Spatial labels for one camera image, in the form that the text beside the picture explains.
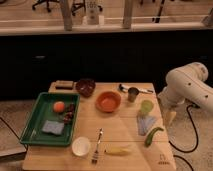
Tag blue folded cloth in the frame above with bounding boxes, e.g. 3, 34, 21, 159
137, 116, 156, 136

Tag green chili pepper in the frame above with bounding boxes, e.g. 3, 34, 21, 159
144, 127, 164, 148

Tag black office chair base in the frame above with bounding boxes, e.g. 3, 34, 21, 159
32, 0, 59, 13

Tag dark brown bowl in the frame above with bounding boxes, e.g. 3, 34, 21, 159
75, 79, 96, 97

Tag blue sponge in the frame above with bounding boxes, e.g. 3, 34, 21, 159
42, 120, 64, 135

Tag light green cup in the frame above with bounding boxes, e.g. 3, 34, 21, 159
140, 100, 154, 115

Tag red-orange bowl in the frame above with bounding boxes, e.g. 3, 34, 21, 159
95, 91, 121, 113

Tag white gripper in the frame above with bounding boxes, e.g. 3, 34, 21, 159
157, 88, 185, 127

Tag metal cup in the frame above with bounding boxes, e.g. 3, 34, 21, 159
128, 87, 139, 102

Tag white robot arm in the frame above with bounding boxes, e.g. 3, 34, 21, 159
157, 62, 213, 127

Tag dark red grapes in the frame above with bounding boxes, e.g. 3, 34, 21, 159
63, 103, 75, 124

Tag green plastic tray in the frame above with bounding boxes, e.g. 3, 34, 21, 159
20, 92, 80, 147

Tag yellow banana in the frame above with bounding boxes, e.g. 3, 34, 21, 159
105, 147, 132, 156

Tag orange fruit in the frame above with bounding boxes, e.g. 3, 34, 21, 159
53, 101, 65, 113

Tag silver fork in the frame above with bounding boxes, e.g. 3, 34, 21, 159
91, 128, 103, 164

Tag brown wooden block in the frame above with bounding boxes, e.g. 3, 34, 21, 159
55, 80, 74, 90

